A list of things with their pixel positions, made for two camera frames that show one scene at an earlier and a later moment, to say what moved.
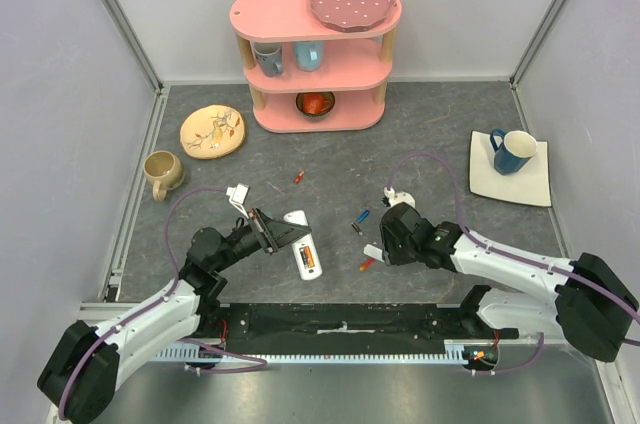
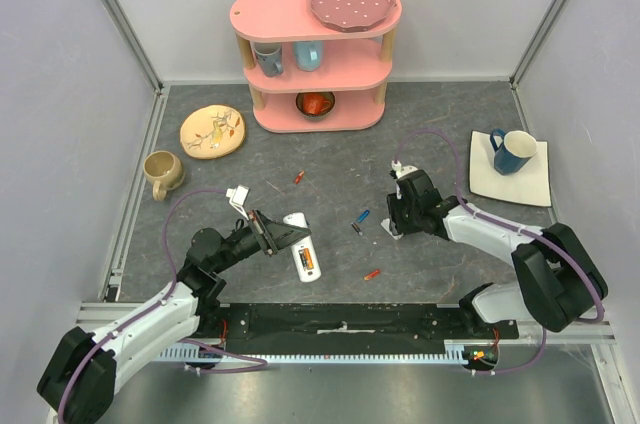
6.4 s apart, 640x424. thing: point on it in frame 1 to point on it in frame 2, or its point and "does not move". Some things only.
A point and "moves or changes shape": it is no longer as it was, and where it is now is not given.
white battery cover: (373, 252) moves or changes shape
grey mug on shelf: (269, 55) does not move
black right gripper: (388, 237) to (395, 211)
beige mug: (164, 170) does not move
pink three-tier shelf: (304, 75) does not move
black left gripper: (276, 233) does not move
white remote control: (314, 271) does not move
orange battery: (309, 257) does not move
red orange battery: (366, 264) to (375, 273)
